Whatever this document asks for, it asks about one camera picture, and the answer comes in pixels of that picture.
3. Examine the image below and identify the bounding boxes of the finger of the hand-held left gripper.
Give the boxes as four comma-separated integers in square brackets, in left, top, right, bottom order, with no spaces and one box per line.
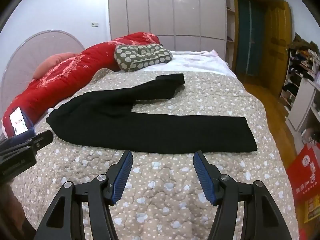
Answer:
[0,130,54,161]

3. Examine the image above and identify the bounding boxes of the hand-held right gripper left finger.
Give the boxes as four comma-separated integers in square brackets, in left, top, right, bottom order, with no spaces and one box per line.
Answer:
[34,151,133,240]

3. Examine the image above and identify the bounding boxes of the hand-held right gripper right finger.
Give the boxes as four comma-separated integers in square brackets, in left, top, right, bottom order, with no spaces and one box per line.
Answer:
[193,151,299,240]

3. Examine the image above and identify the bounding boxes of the black pants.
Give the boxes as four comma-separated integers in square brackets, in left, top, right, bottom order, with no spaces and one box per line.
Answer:
[46,73,258,154]

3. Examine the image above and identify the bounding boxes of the person's left forearm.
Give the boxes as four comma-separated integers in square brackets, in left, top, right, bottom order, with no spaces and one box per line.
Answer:
[0,180,33,240]

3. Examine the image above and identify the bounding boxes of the smartphone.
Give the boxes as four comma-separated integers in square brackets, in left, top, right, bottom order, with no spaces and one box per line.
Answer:
[9,107,29,137]

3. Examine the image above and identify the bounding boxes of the beige quilted bedspread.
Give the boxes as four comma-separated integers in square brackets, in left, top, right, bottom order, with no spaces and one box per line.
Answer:
[11,69,300,240]

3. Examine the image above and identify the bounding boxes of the red floral quilt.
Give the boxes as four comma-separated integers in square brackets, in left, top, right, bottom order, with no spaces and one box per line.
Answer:
[1,32,160,138]

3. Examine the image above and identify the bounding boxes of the pink pillow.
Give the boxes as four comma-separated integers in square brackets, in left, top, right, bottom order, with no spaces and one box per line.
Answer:
[32,52,75,79]

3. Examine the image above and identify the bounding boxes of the white rounded headboard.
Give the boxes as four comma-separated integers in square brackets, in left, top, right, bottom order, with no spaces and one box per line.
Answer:
[0,30,85,120]

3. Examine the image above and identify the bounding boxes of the red paper bag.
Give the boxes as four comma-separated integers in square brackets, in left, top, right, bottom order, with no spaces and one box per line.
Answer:
[286,142,320,200]

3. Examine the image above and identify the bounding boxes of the white bed sheet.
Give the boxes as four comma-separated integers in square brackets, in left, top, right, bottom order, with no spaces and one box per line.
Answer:
[120,49,234,77]

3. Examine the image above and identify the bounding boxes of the white shoe rack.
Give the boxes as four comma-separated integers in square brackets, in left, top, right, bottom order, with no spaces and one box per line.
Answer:
[279,47,320,132]

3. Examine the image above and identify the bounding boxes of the green dotted cushion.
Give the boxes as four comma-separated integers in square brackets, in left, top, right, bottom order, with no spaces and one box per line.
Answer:
[114,44,173,72]

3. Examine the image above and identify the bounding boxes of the teal curtain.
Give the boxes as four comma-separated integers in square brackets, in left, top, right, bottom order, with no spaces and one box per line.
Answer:
[236,0,267,77]

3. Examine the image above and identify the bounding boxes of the yellow wooden door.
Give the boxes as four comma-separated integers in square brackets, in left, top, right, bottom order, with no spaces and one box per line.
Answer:
[264,1,293,93]

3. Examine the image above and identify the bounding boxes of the pile of clothes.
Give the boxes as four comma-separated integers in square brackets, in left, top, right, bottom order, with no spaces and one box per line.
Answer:
[289,32,320,80]

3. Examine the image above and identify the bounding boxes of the white glossy wardrobe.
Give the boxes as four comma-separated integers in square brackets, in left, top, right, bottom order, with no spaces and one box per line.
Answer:
[108,0,228,52]

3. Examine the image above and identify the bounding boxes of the blue lanyard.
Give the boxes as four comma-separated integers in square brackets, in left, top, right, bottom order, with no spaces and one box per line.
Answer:
[24,119,37,140]

